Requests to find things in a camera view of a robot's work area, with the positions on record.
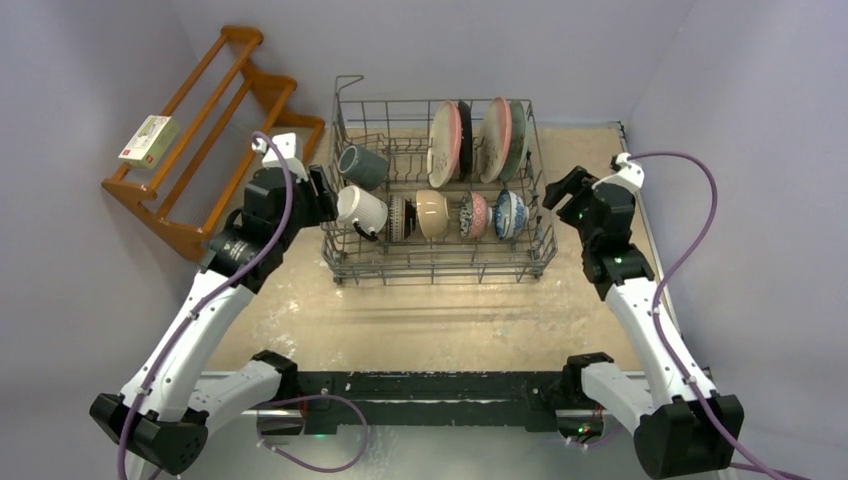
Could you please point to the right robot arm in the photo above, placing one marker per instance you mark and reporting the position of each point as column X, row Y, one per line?
column 679, row 422

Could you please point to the white ribbed mug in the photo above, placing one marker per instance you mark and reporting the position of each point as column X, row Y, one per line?
column 361, row 210

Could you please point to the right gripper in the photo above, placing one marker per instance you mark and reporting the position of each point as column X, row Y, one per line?
column 569, row 193

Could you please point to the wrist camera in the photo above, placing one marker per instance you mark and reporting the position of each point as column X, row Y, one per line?
column 626, row 173
column 282, row 149

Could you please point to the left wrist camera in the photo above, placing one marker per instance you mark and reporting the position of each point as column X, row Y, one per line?
column 282, row 149

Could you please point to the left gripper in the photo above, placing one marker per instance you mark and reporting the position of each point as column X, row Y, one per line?
column 322, row 198

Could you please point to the teal floral plate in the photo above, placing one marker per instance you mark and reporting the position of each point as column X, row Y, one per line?
column 515, row 152

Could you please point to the red rimmed cream plate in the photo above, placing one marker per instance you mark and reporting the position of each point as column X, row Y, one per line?
column 466, row 161

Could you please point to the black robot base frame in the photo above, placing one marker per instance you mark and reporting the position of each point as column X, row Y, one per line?
column 533, row 400

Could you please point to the brown floral pattern bowl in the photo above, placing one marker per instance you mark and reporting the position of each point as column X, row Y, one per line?
column 474, row 216

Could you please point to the small cardboard box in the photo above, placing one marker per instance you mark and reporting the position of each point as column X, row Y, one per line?
column 150, row 142

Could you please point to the wooden shelf rack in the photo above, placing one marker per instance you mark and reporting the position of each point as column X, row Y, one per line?
column 151, row 202

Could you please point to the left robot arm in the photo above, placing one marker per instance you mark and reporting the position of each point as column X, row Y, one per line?
column 162, row 416

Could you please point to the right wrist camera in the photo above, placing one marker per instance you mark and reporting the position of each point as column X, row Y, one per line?
column 626, row 173

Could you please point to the blue white pattern bowl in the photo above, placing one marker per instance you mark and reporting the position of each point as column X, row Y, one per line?
column 510, row 215

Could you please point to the dark green mug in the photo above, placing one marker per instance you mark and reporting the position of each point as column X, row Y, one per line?
column 362, row 167

